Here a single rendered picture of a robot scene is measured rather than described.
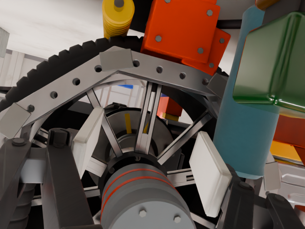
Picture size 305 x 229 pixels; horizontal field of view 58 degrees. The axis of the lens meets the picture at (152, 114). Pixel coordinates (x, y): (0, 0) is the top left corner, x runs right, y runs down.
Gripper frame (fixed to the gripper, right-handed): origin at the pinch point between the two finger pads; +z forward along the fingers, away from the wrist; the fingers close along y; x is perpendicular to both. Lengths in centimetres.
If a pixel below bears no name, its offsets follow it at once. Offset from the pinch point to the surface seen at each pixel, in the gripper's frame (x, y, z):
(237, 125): -1.8, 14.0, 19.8
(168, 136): -26, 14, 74
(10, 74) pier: -197, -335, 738
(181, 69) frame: 2.7, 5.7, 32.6
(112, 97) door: -204, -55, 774
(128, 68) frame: 0.8, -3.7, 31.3
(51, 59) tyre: -2.3, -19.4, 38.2
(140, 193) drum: -13.6, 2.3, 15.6
